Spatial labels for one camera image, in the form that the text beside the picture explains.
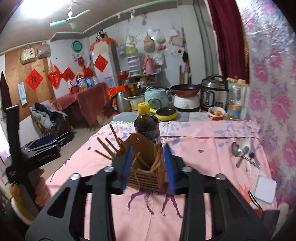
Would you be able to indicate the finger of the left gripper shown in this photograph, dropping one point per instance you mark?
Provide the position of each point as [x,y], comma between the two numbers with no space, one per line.
[60,139]

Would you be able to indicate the yellow small frying pan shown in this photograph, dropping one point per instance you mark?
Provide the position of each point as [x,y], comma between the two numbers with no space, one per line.
[164,114]

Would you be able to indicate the green ceiling fan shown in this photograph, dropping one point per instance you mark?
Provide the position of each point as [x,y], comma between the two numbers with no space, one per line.
[71,18]

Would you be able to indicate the white electric hotplate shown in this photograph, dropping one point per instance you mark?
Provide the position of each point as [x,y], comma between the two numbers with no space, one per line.
[187,103]

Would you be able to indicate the silver pressure cooker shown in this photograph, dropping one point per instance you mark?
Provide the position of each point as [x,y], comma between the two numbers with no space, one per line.
[214,92]

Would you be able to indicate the dark soy sauce bottle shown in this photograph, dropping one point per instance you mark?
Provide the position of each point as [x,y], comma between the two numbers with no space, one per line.
[147,124]

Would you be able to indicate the hand in orange glove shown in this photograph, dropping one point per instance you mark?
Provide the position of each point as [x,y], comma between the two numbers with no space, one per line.
[42,191]

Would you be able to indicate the red white bowl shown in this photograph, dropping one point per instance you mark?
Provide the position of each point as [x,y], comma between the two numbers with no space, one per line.
[216,113]

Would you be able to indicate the metal spoon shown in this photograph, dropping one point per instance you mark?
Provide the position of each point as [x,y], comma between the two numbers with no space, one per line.
[237,152]

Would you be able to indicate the pink deer print tablecloth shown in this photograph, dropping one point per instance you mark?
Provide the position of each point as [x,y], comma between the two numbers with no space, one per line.
[148,210]

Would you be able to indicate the cooking oil bottle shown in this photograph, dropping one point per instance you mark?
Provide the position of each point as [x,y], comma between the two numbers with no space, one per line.
[235,104]

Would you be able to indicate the brown frying pan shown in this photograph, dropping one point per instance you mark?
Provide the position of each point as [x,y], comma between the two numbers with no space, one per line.
[185,89]

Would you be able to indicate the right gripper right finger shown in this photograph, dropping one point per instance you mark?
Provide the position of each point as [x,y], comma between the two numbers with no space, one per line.
[232,218]

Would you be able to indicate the red cloth covered table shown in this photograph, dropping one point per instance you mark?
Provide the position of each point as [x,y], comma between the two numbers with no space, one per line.
[86,106]

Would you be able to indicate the mint green rice cooker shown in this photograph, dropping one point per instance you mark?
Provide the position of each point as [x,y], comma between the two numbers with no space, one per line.
[158,97]

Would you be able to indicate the cream enamel pot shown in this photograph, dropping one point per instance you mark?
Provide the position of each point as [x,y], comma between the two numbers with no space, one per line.
[134,101]

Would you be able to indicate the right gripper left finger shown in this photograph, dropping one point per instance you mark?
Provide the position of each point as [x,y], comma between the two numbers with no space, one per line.
[63,218]

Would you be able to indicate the stacked grey steamer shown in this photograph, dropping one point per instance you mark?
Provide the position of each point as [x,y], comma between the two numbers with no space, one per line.
[132,56]

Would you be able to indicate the white refrigerator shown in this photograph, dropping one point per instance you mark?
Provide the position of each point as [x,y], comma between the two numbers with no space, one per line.
[105,61]

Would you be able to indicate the dark red curtain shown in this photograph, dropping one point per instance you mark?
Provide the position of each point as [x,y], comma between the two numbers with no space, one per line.
[231,39]

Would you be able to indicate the brown wooden chopstick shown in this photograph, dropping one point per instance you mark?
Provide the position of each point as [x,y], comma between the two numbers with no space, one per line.
[98,152]
[115,150]
[157,160]
[106,148]
[116,138]

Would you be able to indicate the wooden chopstick holder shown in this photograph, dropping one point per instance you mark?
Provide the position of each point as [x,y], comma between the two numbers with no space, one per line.
[144,155]

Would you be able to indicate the pink thermos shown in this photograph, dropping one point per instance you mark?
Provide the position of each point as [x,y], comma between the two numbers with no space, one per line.
[149,64]

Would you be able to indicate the wooden chair with clothes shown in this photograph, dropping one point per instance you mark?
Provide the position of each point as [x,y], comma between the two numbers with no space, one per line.
[49,119]

